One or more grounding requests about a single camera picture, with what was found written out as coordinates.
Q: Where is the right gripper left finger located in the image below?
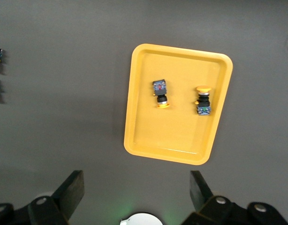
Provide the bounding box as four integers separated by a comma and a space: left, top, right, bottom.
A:
0, 170, 85, 225

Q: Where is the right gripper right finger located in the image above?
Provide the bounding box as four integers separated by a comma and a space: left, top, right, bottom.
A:
181, 170, 288, 225

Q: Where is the yellow mushroom button green contact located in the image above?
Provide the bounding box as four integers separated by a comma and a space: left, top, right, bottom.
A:
194, 85, 212, 116

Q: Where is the yellow mushroom button red contact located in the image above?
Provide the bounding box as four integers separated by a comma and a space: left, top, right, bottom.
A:
152, 79, 171, 109

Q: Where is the yellow plastic tray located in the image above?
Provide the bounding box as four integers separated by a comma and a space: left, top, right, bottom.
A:
123, 43, 234, 166

